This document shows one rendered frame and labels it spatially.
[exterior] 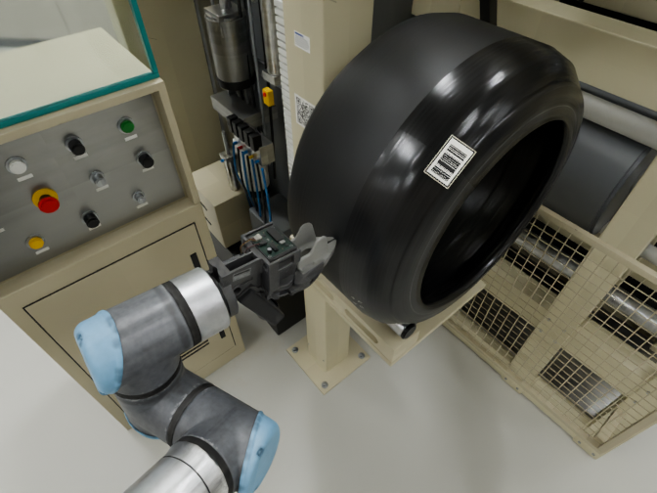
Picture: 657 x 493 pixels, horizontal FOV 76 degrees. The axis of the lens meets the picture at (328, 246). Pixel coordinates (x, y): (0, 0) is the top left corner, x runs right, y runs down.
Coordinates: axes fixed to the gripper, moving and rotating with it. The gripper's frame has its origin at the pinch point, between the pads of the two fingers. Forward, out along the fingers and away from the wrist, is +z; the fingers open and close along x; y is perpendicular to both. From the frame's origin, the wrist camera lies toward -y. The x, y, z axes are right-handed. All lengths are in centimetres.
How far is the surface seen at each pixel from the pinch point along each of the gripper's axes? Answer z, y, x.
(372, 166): 5.4, 14.3, -1.5
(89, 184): -21, -18, 63
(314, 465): 8, -122, 1
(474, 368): 86, -113, -13
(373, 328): 15.8, -34.1, -2.4
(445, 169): 9.7, 17.3, -10.3
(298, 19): 19.1, 21.8, 34.9
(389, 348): 15.2, -34.8, -8.3
